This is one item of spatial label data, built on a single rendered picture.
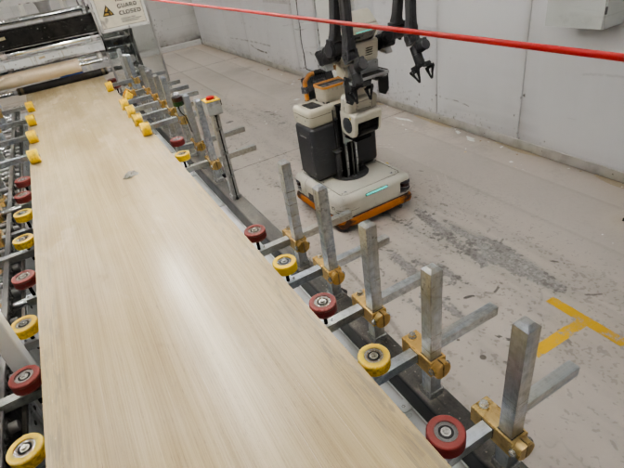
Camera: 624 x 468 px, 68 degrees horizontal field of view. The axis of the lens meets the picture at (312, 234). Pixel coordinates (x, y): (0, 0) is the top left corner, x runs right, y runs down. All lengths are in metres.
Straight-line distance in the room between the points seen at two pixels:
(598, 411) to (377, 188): 1.82
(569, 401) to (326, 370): 1.39
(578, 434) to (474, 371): 0.46
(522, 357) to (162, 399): 0.82
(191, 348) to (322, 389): 0.39
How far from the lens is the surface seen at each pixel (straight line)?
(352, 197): 3.14
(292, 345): 1.24
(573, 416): 2.29
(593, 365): 2.50
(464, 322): 1.36
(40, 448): 1.30
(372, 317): 1.39
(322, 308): 1.31
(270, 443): 1.08
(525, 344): 0.93
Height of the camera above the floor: 1.79
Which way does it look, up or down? 33 degrees down
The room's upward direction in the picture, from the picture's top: 10 degrees counter-clockwise
